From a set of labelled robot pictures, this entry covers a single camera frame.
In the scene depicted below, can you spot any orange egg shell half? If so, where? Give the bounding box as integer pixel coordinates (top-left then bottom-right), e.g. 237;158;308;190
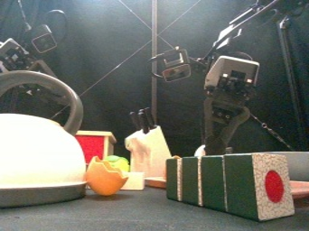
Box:
85;155;130;197

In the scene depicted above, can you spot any white egg piece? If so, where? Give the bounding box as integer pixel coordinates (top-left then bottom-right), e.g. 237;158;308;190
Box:
193;144;208;158

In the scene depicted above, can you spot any white knife block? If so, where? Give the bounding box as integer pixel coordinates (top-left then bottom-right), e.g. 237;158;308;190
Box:
124;125;173;179

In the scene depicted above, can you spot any green sushi roll block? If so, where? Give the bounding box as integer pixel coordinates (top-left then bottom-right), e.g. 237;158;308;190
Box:
166;152;296;223

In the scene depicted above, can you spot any green toy fruit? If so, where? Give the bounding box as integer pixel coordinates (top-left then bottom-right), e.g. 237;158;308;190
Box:
105;154;132;173

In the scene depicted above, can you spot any small white cube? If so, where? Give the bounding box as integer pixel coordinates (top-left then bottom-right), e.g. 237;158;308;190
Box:
120;171;146;191

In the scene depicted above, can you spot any red wooden box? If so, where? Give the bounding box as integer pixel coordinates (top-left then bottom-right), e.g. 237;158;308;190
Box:
75;130;118;167

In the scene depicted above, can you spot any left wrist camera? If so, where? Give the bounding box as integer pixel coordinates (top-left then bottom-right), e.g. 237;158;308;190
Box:
29;23;59;55

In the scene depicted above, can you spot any thin black hanging cable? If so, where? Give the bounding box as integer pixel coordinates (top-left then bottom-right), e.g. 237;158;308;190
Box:
249;113;296;152

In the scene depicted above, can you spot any black knife handle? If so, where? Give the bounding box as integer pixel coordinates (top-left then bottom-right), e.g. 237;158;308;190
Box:
138;109;152;135
144;106;157;130

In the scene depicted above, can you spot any black metal frame stand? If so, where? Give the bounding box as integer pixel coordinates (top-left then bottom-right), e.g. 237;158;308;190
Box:
276;14;309;152

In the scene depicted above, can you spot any vertical metal frame pole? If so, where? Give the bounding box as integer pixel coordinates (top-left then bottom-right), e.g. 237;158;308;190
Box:
150;0;160;125

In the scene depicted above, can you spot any white kettle with grey handle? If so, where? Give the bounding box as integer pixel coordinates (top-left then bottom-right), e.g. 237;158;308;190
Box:
0;70;89;208

